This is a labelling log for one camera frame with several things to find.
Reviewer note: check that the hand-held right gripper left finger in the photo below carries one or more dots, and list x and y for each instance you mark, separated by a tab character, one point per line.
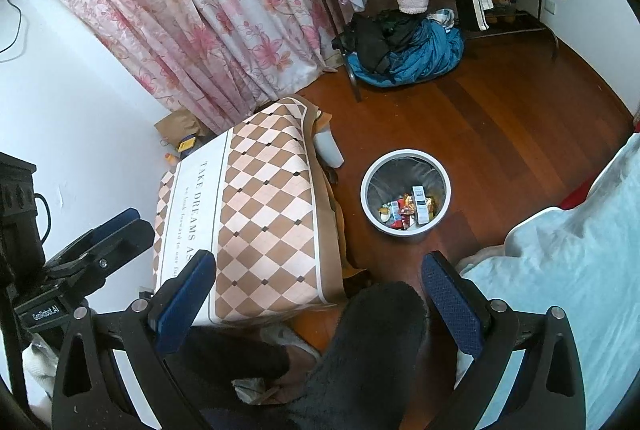
187	295

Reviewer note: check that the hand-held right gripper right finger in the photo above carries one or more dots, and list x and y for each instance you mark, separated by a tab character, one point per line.
447	305

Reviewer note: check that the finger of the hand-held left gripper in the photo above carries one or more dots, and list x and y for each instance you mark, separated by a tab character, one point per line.
137	236
117	221

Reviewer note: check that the white blue carton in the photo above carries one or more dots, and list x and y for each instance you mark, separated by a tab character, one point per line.
421	205

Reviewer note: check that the small white box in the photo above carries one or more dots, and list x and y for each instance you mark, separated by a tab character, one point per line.
393	210

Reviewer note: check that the orange snack wrapper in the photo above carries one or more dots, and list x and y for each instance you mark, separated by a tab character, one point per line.
406	202

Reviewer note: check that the small yellow white container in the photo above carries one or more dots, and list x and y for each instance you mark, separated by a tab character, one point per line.
384	213

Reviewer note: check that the white round trash bin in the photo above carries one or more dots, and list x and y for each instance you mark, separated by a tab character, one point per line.
405	155

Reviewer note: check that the person's left forearm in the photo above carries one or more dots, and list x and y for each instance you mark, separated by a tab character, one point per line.
40	360

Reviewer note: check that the person's left leg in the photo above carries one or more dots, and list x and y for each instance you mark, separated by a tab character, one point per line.
235	360

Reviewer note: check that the small orange bottle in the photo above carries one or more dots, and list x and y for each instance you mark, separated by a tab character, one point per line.
171	159

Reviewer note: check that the dark fuzzy sock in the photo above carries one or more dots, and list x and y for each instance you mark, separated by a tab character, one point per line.
365	360

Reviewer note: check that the blue yellow box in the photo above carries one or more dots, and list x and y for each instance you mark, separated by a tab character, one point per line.
186	144

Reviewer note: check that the brown paper bag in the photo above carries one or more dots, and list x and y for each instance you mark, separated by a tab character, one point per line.
180	125

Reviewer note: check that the light blue blanket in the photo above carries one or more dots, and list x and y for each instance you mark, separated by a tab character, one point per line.
560	270

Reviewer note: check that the checkered brown white tablecloth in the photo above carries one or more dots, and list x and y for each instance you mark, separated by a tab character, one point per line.
270	210

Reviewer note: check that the tan under tablecloth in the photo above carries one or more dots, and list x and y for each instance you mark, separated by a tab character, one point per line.
344	225

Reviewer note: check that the clear plastic bin liner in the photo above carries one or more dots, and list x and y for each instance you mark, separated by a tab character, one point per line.
395	180

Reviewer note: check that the red blanket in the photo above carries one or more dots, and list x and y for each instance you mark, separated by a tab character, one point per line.
575	197

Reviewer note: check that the pink floral curtain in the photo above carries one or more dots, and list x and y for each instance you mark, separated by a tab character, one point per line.
175	10

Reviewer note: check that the black clothes rack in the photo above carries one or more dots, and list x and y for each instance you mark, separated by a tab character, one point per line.
356	90

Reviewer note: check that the blue jacket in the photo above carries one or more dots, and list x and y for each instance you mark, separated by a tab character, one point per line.
425	55

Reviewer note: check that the black clothing pile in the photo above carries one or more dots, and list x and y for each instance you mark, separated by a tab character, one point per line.
375	40

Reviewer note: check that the white patterned cloth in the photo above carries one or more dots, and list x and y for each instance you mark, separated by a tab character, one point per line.
442	17

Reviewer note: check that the white wall socket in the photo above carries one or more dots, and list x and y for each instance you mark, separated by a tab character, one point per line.
550	6

